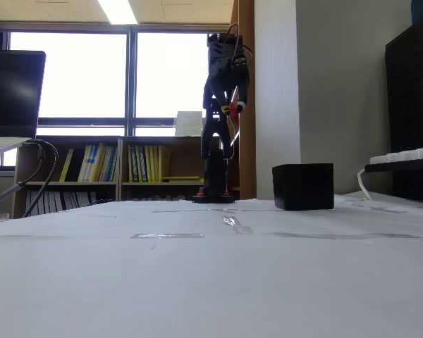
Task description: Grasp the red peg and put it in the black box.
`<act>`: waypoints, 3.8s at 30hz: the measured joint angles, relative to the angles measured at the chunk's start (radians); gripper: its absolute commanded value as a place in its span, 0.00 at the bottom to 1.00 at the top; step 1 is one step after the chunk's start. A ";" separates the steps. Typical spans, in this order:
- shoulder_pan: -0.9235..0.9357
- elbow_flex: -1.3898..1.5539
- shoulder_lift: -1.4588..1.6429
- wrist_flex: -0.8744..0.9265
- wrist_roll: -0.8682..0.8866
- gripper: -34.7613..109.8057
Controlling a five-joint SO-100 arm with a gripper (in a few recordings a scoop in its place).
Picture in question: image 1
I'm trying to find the grey rod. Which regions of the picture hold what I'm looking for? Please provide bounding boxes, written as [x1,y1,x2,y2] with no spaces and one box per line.
[0,182,26,211]

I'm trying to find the black pegboard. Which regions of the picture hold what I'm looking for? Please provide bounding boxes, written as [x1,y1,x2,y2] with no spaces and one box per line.
[384,13,423,204]

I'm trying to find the leaning yellow book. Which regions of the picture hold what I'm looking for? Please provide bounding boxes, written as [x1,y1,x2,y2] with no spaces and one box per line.
[59,148,75,183]

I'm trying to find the yellow white book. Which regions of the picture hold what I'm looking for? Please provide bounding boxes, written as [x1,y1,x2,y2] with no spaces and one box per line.
[77,144,93,183]

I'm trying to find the white paper table cover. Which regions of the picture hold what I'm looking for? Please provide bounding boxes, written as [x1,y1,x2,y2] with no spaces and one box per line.
[0,192,423,338]

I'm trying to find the black cable with plug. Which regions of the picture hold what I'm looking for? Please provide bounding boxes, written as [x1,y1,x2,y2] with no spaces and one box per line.
[16,139,46,187]

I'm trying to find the dark laptop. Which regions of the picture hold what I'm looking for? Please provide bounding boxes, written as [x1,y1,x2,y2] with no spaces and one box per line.
[0,49,47,158]

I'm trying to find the white keyboard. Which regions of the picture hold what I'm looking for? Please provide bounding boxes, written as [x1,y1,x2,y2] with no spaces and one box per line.
[369,146,423,165]

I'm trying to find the blue white book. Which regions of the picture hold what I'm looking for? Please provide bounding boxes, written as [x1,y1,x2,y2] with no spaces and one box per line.
[90,144,102,183]

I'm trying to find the white paper sign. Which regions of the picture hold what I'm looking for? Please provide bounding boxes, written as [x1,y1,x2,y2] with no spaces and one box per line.
[174,111,204,137]

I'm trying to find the low wooden bookshelf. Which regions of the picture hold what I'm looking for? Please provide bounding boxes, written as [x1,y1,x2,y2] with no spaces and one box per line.
[13,135,223,219]

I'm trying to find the dark window frame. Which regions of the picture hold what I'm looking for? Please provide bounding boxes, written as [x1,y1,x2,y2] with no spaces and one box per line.
[0,23,230,138]

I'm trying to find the flat yellow folder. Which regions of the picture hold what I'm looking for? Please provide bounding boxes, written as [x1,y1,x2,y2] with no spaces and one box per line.
[161,175,204,183]

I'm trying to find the white binder row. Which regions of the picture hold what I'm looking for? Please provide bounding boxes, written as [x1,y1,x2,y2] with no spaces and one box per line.
[24,189,98,214]

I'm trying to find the ceiling light panel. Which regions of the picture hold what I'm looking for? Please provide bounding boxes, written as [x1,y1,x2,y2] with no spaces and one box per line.
[97,0,139,25]

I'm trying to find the light blue yellow book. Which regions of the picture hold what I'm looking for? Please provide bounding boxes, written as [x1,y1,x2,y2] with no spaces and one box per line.
[105,146,118,183]

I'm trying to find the black box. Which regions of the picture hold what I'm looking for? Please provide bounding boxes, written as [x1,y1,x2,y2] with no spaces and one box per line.
[271,163,335,211]

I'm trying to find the white power strip cable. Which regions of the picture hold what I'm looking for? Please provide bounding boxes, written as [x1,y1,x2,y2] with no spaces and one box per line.
[357,168,374,201]

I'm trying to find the clear tape strip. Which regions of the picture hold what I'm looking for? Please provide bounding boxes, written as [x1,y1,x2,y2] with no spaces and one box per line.
[221,214,255,235]
[130,232,204,239]

